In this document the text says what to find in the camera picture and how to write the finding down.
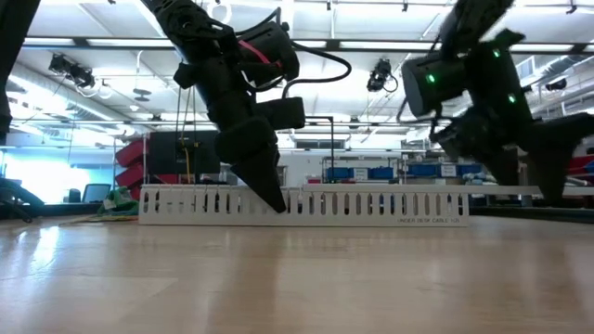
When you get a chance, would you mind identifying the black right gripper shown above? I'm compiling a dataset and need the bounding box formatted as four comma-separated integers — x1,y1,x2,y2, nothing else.
429,28,594,208

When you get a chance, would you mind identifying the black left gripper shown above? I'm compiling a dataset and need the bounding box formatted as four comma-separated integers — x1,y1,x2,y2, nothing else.
173,58,308,215

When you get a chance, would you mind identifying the white slotted cable duct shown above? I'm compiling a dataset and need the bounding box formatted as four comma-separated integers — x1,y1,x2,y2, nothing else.
137,184,471,228

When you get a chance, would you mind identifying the white duct cover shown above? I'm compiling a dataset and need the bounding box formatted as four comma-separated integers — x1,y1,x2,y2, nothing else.
302,184,594,197

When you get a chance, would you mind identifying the large red bin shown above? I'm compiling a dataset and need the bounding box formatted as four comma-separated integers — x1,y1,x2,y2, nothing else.
568,155,594,176

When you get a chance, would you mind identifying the black monitor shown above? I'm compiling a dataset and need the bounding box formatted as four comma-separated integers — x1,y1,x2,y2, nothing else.
148,130,222,175

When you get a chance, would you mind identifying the white air vent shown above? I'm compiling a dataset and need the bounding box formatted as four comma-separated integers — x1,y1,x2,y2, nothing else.
522,55,538,83

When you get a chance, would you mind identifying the red storage bin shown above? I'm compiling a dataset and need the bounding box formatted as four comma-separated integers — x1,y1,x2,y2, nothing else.
114,138,149,168
114,162,146,189

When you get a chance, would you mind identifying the long strip light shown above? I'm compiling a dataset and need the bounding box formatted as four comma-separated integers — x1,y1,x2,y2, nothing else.
338,40,576,53
85,38,329,49

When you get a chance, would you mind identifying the red strap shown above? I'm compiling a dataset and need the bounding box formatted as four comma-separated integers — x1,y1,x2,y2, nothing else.
237,39,284,71

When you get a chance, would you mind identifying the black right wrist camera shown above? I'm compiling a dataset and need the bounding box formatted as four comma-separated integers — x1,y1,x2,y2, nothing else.
401,53,468,119

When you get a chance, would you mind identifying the black left camera cable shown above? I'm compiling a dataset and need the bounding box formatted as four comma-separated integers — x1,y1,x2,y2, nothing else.
234,6,353,99

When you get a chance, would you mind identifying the black mounted camera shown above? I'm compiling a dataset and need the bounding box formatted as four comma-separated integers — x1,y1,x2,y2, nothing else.
366,58,399,93
48,54,97,89

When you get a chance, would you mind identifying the thick black hose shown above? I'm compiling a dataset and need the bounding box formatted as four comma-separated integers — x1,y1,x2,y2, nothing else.
0,177,45,223

